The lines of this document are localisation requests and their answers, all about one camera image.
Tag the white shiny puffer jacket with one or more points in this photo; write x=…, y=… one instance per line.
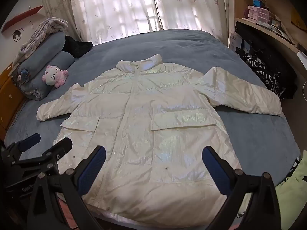
x=144, y=124

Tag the red wall shelf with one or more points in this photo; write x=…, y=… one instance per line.
x=22, y=16

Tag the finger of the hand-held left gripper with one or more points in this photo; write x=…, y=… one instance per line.
x=30, y=141
x=55, y=152

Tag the rolled grey-blue pillows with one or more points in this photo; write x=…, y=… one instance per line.
x=43, y=81

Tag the white blue cardboard box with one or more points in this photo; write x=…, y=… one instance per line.
x=236, y=43

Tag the black fuzzy cloth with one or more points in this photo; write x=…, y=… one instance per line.
x=76, y=45

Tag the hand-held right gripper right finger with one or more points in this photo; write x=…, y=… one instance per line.
x=215, y=170

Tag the white leaf print curtain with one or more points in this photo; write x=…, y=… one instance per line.
x=108, y=9
x=191, y=4

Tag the cartoon face wall sticker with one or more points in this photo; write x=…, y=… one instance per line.
x=17, y=36

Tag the black bag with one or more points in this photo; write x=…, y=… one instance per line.
x=275, y=55

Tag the stack of pink boxes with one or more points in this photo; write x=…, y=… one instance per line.
x=257, y=14

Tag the small blue plush toy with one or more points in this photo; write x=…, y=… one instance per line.
x=24, y=74

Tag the light green cloth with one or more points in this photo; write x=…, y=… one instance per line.
x=292, y=191

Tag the blue plush bed blanket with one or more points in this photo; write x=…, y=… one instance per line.
x=182, y=45

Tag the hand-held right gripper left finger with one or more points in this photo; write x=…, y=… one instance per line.
x=92, y=172

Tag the floral patterned quilt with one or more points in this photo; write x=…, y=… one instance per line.
x=40, y=32

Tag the pink white cat plush toy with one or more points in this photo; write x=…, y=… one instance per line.
x=51, y=75

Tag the black white patterned cloth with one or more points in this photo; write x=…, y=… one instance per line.
x=263, y=74

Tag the rolled blue blanket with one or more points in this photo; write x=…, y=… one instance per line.
x=51, y=45

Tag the small colourful picture box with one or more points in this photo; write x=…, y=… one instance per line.
x=276, y=24

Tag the orange wooden headboard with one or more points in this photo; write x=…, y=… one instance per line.
x=9, y=100

